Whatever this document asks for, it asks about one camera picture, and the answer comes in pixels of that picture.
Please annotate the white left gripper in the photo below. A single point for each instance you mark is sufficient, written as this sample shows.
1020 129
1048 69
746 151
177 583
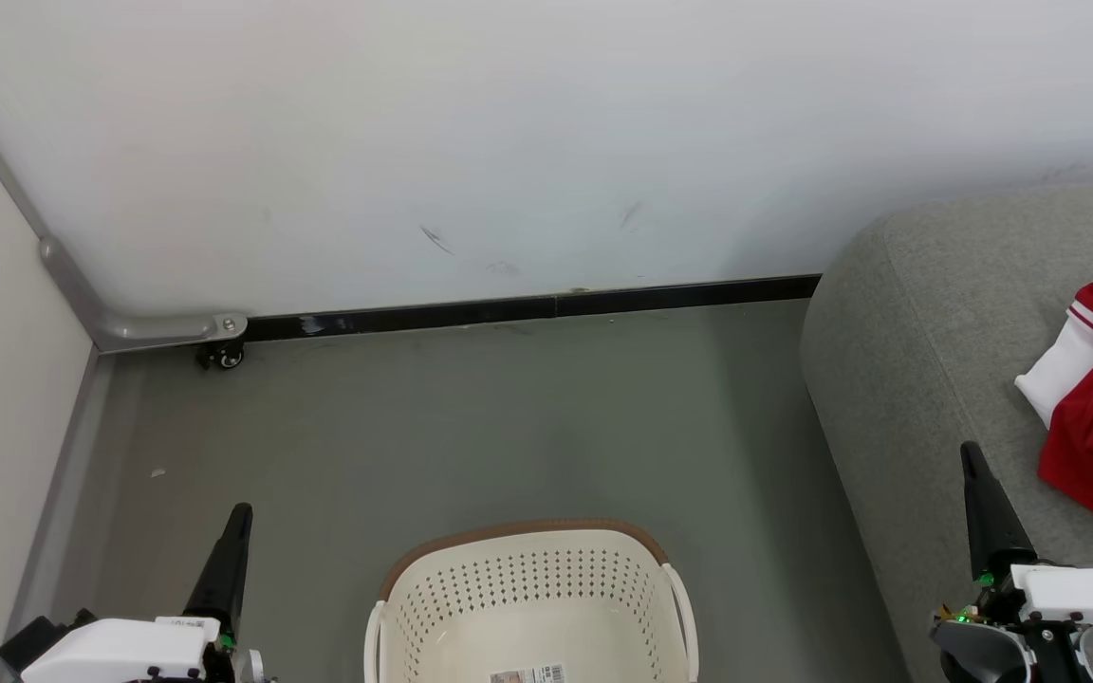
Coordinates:
129 650

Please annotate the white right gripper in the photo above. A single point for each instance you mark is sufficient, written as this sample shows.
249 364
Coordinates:
1068 598

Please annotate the grey floor skirting strip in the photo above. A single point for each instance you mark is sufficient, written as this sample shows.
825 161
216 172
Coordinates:
58 512

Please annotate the white barcode label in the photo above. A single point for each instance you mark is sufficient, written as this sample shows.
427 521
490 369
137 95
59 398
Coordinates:
527 675

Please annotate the cream perforated laundry basket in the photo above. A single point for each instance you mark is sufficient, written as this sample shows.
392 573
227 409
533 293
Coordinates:
527 588

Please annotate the dark baseboard strip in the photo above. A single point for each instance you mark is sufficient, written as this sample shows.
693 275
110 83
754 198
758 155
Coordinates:
509 310

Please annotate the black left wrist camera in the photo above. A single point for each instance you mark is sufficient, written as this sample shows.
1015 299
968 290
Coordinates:
39 640

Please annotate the small black caster wheel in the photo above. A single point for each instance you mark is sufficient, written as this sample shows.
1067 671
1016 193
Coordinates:
221 356

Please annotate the grey fabric sofa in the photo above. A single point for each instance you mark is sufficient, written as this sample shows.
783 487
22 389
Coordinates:
917 379

